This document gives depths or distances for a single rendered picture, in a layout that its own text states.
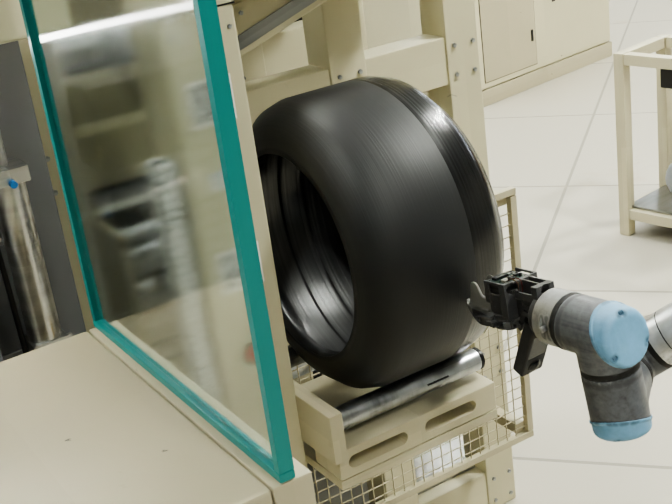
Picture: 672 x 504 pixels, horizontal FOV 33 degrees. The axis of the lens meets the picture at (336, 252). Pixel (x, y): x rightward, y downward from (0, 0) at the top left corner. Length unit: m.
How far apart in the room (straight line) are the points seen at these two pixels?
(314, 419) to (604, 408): 0.55
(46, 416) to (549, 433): 2.42
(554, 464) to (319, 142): 1.84
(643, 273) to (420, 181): 2.89
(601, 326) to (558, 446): 1.96
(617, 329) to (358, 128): 0.56
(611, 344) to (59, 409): 0.77
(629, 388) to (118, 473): 0.78
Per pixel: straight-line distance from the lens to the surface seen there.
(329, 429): 2.01
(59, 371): 1.60
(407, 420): 2.12
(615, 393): 1.75
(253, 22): 2.32
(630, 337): 1.71
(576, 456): 3.58
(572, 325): 1.73
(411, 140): 1.95
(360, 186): 1.89
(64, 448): 1.41
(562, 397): 3.88
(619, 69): 4.88
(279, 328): 2.02
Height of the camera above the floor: 1.95
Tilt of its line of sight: 22 degrees down
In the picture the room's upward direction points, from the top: 8 degrees counter-clockwise
